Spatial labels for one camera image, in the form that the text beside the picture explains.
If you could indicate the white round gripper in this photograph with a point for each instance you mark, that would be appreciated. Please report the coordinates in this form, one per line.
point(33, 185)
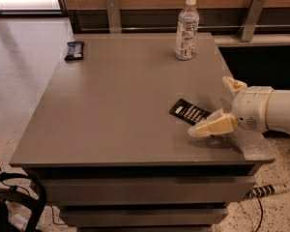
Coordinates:
point(250, 108)

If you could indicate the black chocolate rxbar wrapper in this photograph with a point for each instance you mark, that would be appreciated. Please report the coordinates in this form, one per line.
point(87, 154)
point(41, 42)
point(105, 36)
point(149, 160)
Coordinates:
point(189, 112)

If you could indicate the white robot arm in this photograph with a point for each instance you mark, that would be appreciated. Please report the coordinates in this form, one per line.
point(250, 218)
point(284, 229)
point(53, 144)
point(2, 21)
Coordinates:
point(278, 111)

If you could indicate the blue blueberry rxbar wrapper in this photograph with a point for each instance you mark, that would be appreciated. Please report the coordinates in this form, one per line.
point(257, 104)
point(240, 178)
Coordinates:
point(75, 51)

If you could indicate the clear plastic water bottle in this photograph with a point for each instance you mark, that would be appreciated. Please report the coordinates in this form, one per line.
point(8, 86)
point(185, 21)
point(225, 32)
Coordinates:
point(188, 21)

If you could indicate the white power strip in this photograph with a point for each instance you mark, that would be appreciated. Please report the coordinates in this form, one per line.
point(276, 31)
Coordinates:
point(267, 190)

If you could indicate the upper grey drawer front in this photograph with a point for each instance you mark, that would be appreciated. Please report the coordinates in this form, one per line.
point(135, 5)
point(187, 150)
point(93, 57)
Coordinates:
point(143, 191)

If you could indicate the grey drawer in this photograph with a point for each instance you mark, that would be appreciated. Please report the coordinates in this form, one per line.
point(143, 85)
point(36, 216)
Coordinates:
point(130, 218)
point(143, 191)

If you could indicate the grey drawer cabinet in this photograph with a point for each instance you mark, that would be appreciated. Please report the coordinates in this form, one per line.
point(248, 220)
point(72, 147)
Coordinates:
point(107, 117)

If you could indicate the lower grey drawer front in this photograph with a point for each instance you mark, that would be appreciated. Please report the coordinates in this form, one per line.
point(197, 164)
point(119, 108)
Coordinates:
point(130, 218)

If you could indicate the right metal wall bracket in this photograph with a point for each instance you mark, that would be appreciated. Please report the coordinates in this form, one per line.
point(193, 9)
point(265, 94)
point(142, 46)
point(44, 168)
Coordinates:
point(253, 13)

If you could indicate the metal wall bracket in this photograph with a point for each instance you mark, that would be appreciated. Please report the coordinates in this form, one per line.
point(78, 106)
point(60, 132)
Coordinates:
point(253, 13)
point(113, 16)

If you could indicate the left metal wall bracket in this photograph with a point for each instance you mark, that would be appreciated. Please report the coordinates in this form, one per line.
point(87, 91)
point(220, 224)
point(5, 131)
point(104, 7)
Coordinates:
point(113, 16)

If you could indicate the black headset with strap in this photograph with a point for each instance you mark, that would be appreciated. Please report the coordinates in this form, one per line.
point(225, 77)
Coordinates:
point(35, 206)

